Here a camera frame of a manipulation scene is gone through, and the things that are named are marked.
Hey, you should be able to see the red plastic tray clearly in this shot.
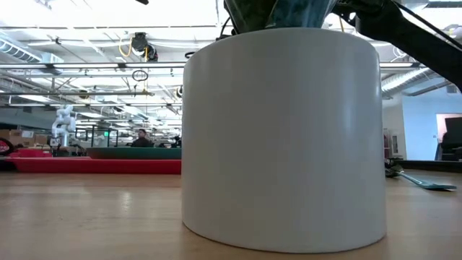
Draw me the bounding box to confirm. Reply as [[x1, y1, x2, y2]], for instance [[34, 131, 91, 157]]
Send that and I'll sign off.
[[6, 155, 182, 176]]

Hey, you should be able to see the blue handled metal spoon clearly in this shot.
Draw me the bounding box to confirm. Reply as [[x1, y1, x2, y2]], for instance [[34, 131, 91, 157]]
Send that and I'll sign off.
[[384, 158, 458, 191]]

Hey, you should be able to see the white cylindrical plant pot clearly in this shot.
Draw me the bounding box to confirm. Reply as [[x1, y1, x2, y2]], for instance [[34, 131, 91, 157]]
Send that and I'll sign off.
[[181, 27, 388, 254]]

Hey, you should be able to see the person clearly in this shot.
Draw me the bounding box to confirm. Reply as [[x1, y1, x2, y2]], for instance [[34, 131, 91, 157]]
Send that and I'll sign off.
[[130, 129, 155, 148]]

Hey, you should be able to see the teal striped artificial plant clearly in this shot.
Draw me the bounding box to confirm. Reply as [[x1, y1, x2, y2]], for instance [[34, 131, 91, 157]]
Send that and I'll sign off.
[[222, 0, 339, 35]]

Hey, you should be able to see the red crate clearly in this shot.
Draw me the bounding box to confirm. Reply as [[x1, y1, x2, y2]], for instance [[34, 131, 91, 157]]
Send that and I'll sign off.
[[9, 148, 53, 159]]

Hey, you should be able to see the black monitor screen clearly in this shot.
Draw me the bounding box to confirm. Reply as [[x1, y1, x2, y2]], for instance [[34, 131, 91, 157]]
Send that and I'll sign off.
[[444, 117, 462, 144]]

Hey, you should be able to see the black ceiling cable reel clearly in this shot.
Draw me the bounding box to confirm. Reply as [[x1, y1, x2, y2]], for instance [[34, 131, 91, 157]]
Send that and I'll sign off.
[[130, 32, 159, 63]]

